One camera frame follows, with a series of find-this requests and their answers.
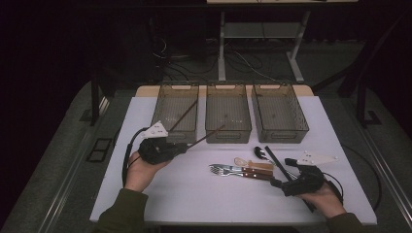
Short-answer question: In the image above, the person's right hand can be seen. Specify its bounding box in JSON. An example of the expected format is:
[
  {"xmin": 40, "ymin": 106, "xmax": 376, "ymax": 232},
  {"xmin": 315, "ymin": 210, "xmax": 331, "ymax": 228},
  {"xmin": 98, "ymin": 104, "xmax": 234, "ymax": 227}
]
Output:
[{"xmin": 295, "ymin": 183, "xmax": 347, "ymax": 218}]

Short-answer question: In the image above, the metal spoon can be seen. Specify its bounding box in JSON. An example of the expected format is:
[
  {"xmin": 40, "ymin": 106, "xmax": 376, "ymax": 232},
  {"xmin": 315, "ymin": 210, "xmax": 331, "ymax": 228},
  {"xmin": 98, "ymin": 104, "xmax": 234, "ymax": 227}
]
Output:
[{"xmin": 254, "ymin": 146, "xmax": 298, "ymax": 180}]

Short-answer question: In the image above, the black floor cable tangle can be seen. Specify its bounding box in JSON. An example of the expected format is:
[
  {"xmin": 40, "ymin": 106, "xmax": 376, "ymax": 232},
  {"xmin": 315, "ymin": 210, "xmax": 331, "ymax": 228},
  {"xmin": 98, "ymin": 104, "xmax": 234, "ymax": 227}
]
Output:
[{"xmin": 152, "ymin": 35, "xmax": 227, "ymax": 82}]

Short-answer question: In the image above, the brown wooden chopstick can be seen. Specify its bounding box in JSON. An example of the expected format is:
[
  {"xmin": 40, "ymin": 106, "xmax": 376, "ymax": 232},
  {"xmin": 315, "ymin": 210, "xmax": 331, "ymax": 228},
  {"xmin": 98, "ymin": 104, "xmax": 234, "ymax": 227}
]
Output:
[
  {"xmin": 186, "ymin": 123, "xmax": 226, "ymax": 150},
  {"xmin": 168, "ymin": 99, "xmax": 199, "ymax": 133}
]

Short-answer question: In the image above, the translucent amber plastic spoon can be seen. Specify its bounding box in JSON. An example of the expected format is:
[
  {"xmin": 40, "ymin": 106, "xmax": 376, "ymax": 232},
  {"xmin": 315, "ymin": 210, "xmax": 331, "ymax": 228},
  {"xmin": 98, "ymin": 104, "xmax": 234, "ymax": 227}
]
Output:
[{"xmin": 233, "ymin": 156, "xmax": 275, "ymax": 172}]

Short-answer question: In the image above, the thin black floor cable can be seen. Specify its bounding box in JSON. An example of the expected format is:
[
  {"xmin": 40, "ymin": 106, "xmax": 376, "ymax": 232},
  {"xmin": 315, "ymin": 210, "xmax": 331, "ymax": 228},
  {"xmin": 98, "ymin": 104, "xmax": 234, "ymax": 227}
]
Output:
[{"xmin": 341, "ymin": 144, "xmax": 383, "ymax": 212}]

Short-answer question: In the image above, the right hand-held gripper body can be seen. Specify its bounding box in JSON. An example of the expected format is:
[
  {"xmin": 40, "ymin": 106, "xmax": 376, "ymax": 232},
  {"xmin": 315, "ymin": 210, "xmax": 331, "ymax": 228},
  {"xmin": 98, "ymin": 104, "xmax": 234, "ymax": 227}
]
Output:
[{"xmin": 280, "ymin": 150, "xmax": 340, "ymax": 197}]

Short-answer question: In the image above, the metal floor rail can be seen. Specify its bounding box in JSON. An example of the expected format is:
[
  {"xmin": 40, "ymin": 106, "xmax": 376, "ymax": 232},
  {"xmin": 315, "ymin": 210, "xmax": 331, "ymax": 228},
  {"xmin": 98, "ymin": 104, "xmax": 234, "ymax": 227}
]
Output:
[
  {"xmin": 40, "ymin": 96, "xmax": 111, "ymax": 233},
  {"xmin": 351, "ymin": 124, "xmax": 412, "ymax": 224}
]

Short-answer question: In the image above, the person's left hand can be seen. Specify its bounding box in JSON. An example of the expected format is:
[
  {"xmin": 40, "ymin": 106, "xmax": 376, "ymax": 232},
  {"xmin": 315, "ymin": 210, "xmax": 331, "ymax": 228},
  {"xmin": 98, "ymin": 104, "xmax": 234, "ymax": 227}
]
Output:
[{"xmin": 123, "ymin": 150, "xmax": 171, "ymax": 194}]

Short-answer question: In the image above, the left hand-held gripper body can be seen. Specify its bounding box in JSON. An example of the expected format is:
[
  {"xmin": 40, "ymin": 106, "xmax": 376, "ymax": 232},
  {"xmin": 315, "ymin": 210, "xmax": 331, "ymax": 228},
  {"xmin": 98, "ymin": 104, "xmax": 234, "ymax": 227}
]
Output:
[{"xmin": 138, "ymin": 120, "xmax": 183, "ymax": 165}]

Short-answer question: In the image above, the smoky translucent plastic bin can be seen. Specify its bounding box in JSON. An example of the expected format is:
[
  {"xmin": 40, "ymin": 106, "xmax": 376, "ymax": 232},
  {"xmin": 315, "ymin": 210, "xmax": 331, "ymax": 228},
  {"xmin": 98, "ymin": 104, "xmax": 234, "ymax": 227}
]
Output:
[
  {"xmin": 251, "ymin": 83, "xmax": 310, "ymax": 145},
  {"xmin": 204, "ymin": 83, "xmax": 253, "ymax": 145},
  {"xmin": 149, "ymin": 83, "xmax": 200, "ymax": 145}
]

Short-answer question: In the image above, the black metal stand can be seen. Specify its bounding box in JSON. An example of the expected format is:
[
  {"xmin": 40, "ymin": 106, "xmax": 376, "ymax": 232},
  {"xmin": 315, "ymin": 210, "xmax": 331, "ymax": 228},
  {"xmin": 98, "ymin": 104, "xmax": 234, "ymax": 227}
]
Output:
[
  {"xmin": 311, "ymin": 9, "xmax": 412, "ymax": 129},
  {"xmin": 89, "ymin": 69, "xmax": 117, "ymax": 127}
]

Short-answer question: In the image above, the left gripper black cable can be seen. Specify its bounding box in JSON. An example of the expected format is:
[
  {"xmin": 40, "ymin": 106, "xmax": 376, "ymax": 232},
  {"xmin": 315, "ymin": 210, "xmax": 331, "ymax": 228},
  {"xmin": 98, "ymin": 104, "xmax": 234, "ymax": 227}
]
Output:
[{"xmin": 120, "ymin": 126, "xmax": 151, "ymax": 188}]

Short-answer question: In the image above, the white floor cable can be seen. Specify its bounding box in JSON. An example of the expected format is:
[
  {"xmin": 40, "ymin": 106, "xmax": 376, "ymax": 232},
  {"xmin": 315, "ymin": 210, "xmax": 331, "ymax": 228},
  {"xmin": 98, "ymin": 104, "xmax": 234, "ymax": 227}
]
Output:
[{"xmin": 232, "ymin": 50, "xmax": 280, "ymax": 83}]

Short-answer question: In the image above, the white table cover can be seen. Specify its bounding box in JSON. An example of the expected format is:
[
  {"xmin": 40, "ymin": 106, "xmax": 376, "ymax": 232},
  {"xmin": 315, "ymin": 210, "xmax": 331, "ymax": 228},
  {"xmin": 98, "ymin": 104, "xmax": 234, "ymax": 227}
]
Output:
[{"xmin": 89, "ymin": 95, "xmax": 379, "ymax": 227}]

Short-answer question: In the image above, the wooden-handled fork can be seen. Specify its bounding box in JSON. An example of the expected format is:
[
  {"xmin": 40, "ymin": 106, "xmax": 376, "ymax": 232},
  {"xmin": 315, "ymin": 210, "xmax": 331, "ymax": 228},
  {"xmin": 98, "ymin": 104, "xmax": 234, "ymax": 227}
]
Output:
[{"xmin": 210, "ymin": 167, "xmax": 274, "ymax": 182}]

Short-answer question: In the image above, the white metal desk frame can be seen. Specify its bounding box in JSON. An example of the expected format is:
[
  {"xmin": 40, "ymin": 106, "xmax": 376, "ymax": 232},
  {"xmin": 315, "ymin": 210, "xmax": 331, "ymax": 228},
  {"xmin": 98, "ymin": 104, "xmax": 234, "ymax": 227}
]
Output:
[{"xmin": 206, "ymin": 0, "xmax": 360, "ymax": 83}]

